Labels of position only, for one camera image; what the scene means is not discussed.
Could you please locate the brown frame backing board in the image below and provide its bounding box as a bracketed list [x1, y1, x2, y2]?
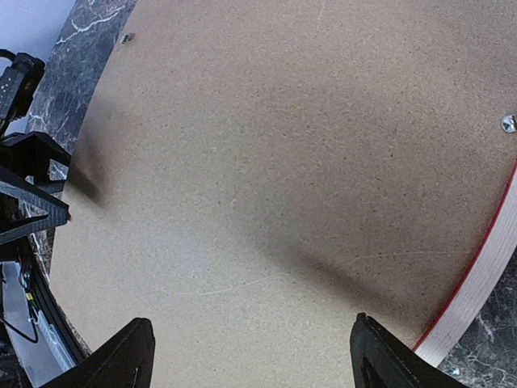
[50, 1, 516, 387]

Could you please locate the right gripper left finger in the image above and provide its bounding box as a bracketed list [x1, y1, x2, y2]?
[45, 318, 155, 388]

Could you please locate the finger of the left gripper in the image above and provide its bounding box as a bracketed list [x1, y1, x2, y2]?
[0, 165, 72, 247]
[1, 132, 71, 194]

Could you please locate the white slotted cable duct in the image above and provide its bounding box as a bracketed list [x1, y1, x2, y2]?
[36, 314, 77, 373]

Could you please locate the black front rail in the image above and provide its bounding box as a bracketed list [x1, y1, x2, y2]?
[27, 232, 90, 365]

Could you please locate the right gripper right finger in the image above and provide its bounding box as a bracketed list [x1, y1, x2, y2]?
[350, 313, 464, 388]

